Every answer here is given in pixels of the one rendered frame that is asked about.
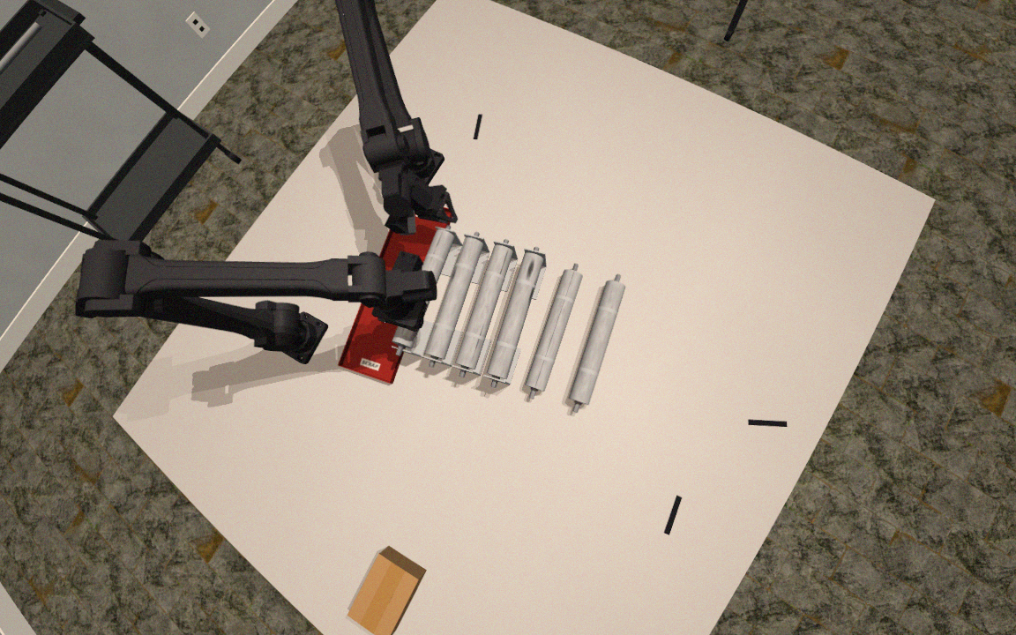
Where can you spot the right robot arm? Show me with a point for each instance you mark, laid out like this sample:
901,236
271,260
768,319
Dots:
120,279

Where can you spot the brown cardboard box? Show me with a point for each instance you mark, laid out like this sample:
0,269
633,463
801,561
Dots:
387,592

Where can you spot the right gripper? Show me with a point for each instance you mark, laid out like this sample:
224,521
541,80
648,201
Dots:
402,316

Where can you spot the red scrap tray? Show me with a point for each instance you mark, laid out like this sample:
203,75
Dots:
369,345

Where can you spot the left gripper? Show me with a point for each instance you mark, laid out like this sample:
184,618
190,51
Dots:
436,192

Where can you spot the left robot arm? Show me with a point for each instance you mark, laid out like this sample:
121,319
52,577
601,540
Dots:
390,151

